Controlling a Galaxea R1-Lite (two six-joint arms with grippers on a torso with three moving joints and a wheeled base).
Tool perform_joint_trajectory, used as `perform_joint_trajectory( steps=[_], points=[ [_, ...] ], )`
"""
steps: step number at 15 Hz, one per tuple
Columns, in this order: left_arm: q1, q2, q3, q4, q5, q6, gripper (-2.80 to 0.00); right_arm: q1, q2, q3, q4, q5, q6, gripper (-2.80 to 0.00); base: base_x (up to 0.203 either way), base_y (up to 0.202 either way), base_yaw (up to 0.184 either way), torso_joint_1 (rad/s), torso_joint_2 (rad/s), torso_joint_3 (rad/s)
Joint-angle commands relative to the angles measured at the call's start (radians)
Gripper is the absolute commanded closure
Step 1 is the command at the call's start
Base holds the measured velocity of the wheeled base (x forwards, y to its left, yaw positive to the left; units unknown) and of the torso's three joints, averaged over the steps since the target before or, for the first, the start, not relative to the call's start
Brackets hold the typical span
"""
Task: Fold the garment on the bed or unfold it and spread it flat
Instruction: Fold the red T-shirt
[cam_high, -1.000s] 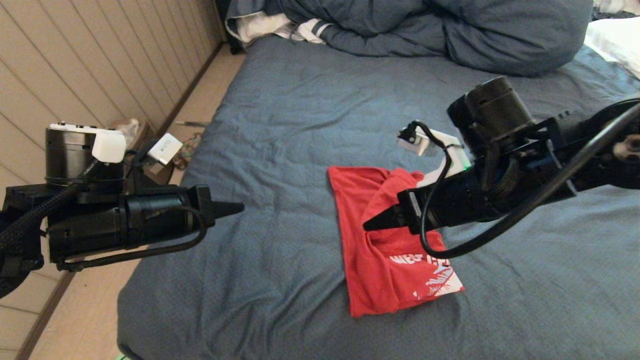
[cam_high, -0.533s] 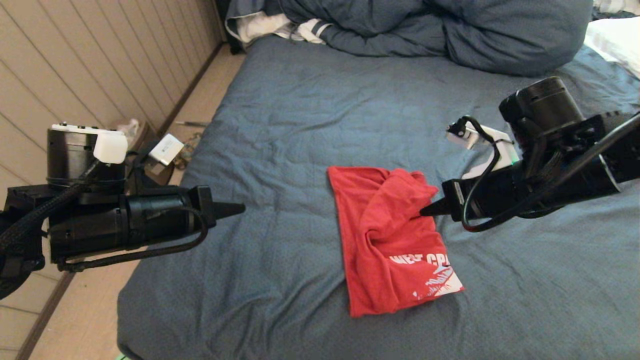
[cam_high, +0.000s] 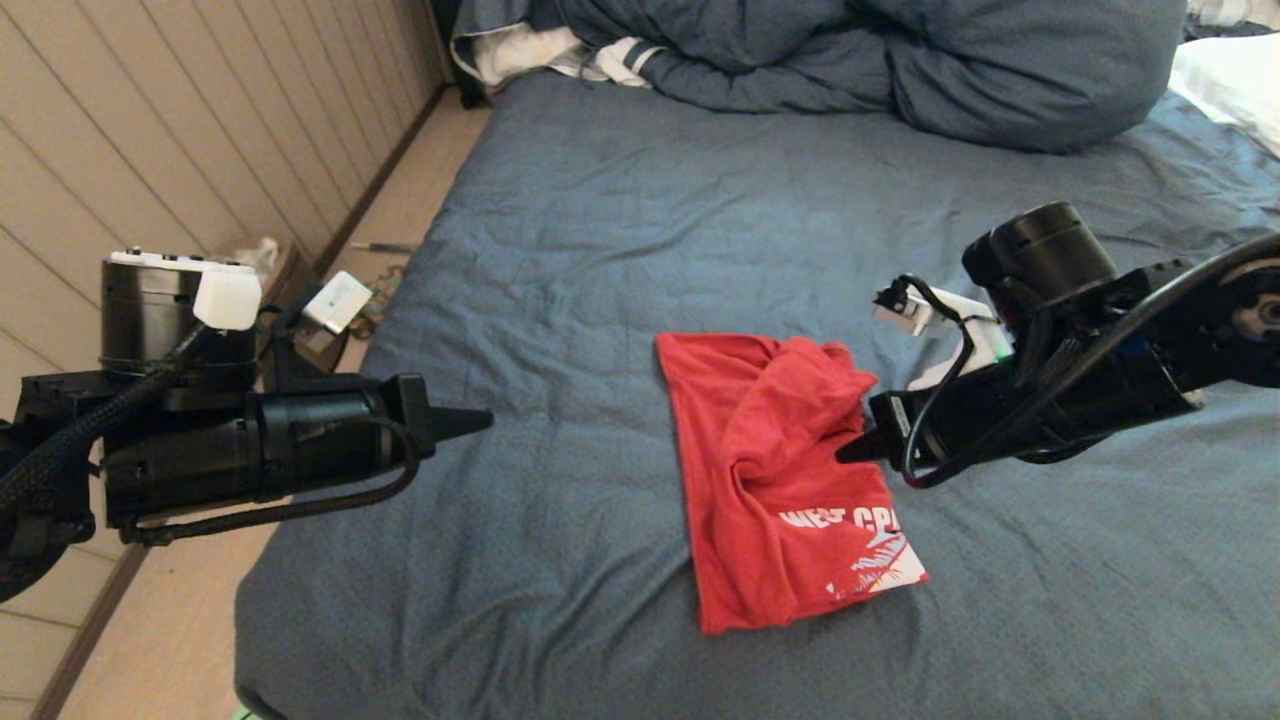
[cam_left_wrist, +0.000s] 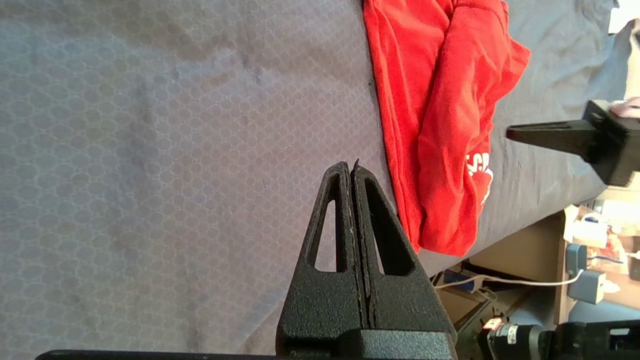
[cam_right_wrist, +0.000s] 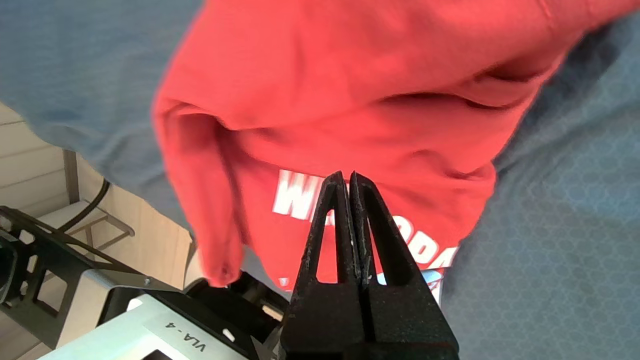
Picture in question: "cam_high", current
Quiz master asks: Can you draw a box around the red t-shirt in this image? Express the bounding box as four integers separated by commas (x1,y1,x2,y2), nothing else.
655,332,930,638

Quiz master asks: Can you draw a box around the brown waste bin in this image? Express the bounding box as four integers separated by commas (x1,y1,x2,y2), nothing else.
235,237,348,373

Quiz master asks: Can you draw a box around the blue-grey bed sheet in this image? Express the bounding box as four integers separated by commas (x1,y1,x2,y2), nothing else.
232,70,1280,720

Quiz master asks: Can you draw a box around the clear plastic bin bag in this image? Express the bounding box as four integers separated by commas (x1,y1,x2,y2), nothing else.
236,237,283,287

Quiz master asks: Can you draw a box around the blue crumpled duvet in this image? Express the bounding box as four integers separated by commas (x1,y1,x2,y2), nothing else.
450,0,1189,154

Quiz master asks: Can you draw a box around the white striped cloth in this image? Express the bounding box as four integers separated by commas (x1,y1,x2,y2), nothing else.
452,22,669,89

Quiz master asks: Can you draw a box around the white pillow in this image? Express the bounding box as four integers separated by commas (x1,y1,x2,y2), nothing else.
1168,32,1280,159

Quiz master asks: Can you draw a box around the black left camera bracket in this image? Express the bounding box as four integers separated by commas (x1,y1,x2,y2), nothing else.
260,303,333,394

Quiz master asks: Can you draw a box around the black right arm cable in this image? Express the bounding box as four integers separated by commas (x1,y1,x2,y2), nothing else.
893,232,1280,490

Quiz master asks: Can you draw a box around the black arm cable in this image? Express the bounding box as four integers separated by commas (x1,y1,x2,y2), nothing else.
893,232,1280,490
0,318,423,547

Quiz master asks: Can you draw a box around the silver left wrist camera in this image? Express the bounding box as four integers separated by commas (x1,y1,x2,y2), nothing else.
302,270,374,336

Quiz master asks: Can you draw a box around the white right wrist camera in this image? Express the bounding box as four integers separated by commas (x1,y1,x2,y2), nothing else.
872,278,1014,393

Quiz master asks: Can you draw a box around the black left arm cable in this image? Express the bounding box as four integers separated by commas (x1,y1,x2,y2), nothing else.
0,318,423,547

